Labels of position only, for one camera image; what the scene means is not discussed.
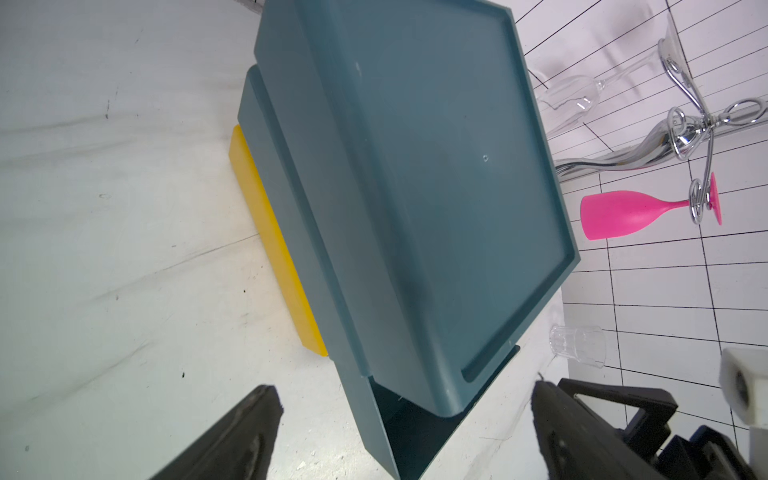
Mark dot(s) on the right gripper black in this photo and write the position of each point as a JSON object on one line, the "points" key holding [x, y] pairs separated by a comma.
{"points": [[706, 454]]}

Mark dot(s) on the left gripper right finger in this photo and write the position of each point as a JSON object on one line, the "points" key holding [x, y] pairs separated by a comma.
{"points": [[578, 445]]}

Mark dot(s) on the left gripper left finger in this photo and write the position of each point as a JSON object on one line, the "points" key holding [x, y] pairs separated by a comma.
{"points": [[238, 446]]}

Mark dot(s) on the teal three-drawer cabinet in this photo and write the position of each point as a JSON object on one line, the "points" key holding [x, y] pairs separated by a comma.
{"points": [[402, 152]]}

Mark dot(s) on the clear glass cup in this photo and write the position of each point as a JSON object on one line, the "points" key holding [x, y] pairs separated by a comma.
{"points": [[585, 345]]}

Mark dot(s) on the yellow board under cabinet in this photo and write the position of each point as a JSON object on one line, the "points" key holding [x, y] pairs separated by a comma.
{"points": [[266, 224]]}

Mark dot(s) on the pink plastic wine glass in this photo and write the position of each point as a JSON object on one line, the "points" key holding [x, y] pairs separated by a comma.
{"points": [[621, 213]]}

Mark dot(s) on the silver wine glass rack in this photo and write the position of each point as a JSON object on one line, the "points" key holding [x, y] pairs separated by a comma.
{"points": [[679, 135]]}

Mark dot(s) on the clear hanging wine glass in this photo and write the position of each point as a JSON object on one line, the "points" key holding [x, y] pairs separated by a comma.
{"points": [[569, 101]]}

